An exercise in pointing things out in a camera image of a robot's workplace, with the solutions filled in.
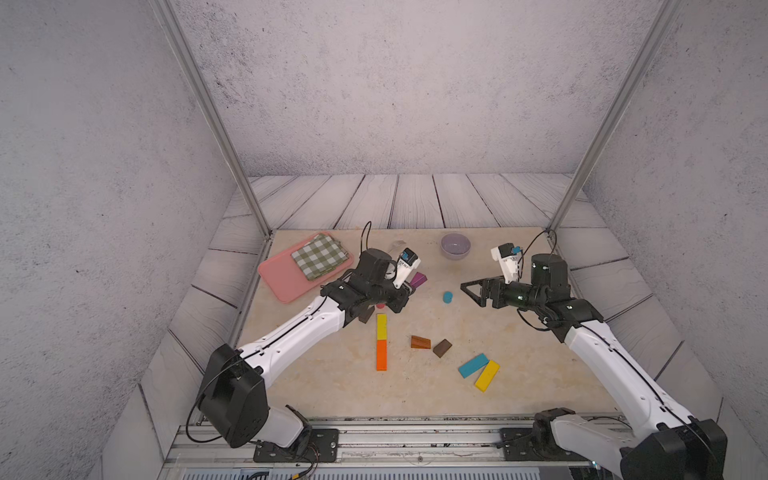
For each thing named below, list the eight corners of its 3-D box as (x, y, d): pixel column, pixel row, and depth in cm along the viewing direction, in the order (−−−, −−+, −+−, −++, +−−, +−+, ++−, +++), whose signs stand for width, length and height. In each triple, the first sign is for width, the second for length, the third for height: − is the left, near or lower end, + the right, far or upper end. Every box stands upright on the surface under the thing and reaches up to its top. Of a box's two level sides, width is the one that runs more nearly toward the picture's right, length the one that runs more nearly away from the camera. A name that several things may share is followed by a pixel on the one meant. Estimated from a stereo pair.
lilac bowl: (442, 259, 112) (443, 252, 109) (439, 240, 119) (440, 233, 116) (470, 259, 112) (473, 252, 109) (466, 240, 119) (468, 233, 116)
